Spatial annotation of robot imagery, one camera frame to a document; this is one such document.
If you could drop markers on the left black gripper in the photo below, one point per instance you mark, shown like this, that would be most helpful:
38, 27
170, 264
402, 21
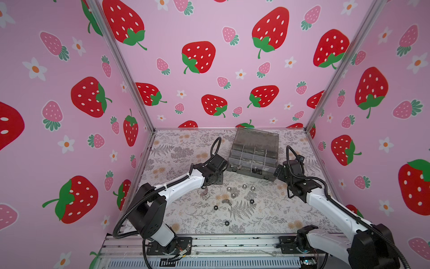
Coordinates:
220, 178

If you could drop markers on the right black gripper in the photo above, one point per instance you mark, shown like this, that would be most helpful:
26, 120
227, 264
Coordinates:
282, 170

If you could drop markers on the grey plastic compartment box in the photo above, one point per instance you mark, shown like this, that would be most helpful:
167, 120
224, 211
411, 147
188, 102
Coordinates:
254, 153

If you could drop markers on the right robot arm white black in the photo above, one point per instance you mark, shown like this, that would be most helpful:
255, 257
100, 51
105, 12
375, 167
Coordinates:
365, 245

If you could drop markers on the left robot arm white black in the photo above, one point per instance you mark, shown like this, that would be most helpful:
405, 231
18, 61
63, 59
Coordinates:
147, 211

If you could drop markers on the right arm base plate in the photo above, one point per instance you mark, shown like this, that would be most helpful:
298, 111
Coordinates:
288, 245

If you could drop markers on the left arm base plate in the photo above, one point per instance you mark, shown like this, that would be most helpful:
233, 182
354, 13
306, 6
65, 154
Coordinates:
179, 246

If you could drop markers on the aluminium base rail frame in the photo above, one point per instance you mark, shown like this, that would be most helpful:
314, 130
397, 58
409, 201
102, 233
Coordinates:
217, 251

